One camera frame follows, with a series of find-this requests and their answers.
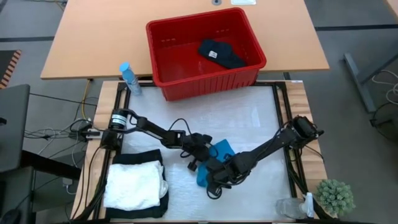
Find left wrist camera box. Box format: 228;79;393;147
194;133;214;146

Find small green potted plant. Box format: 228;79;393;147
315;179;356;218

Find thin black floor cable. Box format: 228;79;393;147
29;92;98;106

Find blue air freshener spray bottle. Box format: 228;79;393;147
119;62;143;96

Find dark denim jeans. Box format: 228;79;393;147
105;149;170;219

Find grey cable bundle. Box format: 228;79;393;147
23;126;91;141

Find black metal table frame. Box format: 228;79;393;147
73;80;343;224

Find blue garment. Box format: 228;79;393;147
196;139;236;188

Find orange wooden desk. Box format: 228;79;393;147
40;0;330;80
384;0;398;18

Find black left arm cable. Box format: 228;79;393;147
167;117;193;135

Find dark navy garment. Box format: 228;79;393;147
198;39;248;70

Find white garment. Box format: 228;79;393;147
103;161;169;212

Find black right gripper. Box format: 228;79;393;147
205;154;251;190

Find grey metal desk leg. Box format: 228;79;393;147
343;52;398;113

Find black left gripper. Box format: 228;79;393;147
183;138;215;171

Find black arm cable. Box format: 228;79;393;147
206;182;233;200
167;117;193;135

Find black computer mouse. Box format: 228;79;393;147
0;208;21;224

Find black looped floor cable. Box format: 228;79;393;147
369;102;398;143

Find white floor cable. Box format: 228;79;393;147
371;68;398;105

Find clear spray bottle white trigger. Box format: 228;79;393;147
275;192;314;220

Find black side desk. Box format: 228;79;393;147
0;151;81;224

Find red plastic laundry bin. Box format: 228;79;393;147
145;7;267;102

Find yellow floor cable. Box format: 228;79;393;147
81;80;91;121

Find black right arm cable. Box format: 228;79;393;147
206;182;233;200

